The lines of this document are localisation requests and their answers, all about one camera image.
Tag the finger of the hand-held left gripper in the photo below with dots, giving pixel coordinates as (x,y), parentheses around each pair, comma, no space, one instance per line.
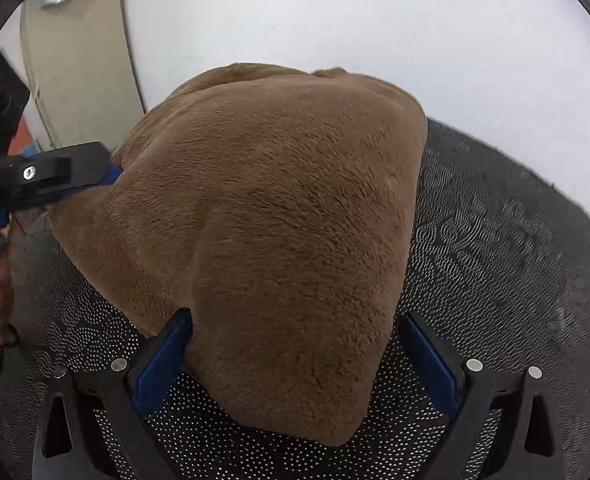
(75,165)

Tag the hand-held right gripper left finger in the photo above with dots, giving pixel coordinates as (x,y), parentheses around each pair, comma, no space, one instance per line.
(162,365)

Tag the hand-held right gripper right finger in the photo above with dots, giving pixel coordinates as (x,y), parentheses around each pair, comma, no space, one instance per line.
(430,365)

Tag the brown fleece garment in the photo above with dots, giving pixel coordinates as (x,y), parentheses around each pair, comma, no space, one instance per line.
(275,235)

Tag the person's left hand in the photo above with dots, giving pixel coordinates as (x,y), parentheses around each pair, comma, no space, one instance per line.
(2,285)

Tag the red and blue foam mat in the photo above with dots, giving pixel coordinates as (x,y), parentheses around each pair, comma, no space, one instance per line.
(22,140)

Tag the beige cabinet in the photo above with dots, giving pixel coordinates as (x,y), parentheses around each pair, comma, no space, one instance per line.
(75,60)

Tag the black dotted floral tablecloth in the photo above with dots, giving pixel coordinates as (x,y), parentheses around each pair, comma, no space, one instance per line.
(500,260)

